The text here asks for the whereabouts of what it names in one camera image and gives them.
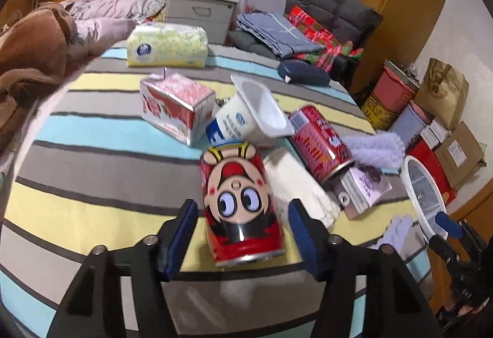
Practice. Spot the pink floral quilt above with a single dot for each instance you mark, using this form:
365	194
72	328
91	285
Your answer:
108	14

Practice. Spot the yellow tissue pack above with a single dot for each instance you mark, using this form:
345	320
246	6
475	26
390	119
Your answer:
169	45

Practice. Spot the red box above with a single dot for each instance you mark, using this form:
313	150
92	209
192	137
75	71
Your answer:
443	180

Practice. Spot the grey bedside cabinet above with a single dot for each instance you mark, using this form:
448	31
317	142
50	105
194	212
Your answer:
200	10

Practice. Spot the folded blue cloth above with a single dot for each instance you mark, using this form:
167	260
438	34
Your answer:
277	33

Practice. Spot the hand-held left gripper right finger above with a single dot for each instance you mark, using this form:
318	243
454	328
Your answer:
304	241

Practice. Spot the dark grey padded chair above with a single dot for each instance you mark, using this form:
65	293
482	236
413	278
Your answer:
335	3

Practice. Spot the small purple carton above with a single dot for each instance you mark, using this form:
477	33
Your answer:
366	187

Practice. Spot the lavender fluffy cloth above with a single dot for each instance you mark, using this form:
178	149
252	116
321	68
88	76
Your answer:
396	232
377	151

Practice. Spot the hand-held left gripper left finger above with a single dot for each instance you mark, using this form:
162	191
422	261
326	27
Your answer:
181	238

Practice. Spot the pink bucket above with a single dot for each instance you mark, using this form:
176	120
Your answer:
393	87

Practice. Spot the brown paper bag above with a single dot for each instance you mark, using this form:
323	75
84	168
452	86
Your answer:
443	95

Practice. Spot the red plaid blanket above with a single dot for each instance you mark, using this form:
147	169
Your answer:
312	26

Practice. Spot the red cartoon milk can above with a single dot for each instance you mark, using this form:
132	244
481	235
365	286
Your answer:
319	141
235	207

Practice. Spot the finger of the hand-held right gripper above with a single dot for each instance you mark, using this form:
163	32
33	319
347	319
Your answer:
448	225
443	249

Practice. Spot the pink milk carton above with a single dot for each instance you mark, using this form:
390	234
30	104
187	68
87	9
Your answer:
173	103

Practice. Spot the white yogurt cup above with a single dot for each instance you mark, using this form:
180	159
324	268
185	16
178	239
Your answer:
246	110

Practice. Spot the navy glasses case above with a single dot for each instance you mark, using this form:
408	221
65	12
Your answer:
304	72

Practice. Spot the yellow patterned tin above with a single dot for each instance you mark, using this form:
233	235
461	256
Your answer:
379	110

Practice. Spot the brown fleece blanket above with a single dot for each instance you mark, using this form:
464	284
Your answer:
30	60

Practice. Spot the pale blue storage box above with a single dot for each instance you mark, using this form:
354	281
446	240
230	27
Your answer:
408	122

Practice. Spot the person's right hand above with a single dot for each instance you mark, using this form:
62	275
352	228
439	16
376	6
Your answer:
462	310

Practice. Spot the small white box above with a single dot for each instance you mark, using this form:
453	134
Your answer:
433	134

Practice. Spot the cardboard box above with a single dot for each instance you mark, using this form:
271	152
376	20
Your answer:
460	153

